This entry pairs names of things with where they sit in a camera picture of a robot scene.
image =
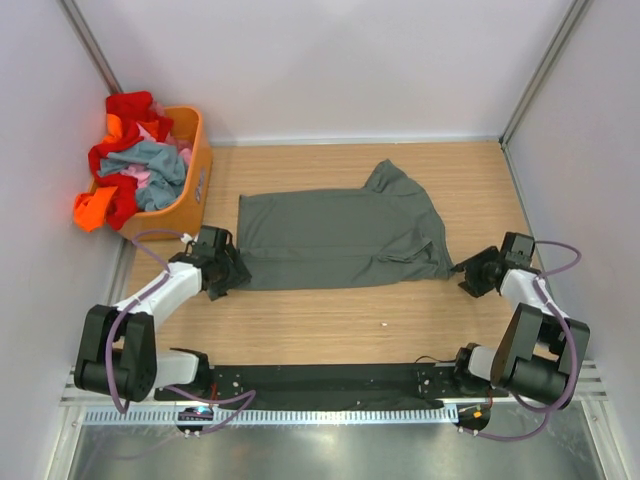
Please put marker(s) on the blue grey t shirt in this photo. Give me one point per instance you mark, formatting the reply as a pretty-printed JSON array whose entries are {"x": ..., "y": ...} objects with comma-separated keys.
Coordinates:
[{"x": 168, "y": 173}]

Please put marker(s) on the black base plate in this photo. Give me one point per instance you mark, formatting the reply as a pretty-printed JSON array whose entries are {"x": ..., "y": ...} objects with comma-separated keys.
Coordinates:
[{"x": 346, "y": 387}]

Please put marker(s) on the dark grey t shirt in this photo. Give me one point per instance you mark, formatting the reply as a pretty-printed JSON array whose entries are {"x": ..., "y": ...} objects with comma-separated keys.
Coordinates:
[{"x": 385, "y": 232}]

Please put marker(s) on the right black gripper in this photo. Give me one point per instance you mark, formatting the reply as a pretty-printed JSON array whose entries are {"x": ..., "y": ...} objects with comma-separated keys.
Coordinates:
[{"x": 476, "y": 288}]

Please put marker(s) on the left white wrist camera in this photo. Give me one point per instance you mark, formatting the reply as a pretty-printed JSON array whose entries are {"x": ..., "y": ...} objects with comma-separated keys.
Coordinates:
[{"x": 188, "y": 239}]

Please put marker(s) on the aluminium rail frame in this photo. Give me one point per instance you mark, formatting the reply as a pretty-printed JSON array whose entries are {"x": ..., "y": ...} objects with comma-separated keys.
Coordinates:
[{"x": 589, "y": 384}]

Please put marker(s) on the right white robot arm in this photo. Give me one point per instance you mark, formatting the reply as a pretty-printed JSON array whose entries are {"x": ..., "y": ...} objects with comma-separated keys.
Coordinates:
[{"x": 542, "y": 351}]

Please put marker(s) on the red t shirt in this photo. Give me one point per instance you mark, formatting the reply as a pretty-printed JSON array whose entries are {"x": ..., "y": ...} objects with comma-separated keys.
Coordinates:
[{"x": 125, "y": 113}]

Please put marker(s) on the pink t shirt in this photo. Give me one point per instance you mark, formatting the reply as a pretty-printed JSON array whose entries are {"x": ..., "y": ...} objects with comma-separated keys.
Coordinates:
[{"x": 141, "y": 173}]

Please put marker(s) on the orange plastic basket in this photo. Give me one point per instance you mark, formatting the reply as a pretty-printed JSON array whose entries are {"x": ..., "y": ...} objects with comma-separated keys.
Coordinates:
[{"x": 187, "y": 212}]

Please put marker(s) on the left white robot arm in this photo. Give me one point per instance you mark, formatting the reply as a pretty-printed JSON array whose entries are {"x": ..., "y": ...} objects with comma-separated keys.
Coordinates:
[{"x": 118, "y": 355}]

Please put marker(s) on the orange t shirt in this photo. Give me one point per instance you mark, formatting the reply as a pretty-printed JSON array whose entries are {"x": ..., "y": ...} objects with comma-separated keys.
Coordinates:
[{"x": 91, "y": 208}]

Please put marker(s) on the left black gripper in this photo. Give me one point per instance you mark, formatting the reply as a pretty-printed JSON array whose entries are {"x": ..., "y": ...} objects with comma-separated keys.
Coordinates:
[{"x": 236, "y": 271}]

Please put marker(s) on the slotted cable duct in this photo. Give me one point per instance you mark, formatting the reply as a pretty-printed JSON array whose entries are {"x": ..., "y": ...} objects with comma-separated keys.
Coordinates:
[{"x": 183, "y": 414}]

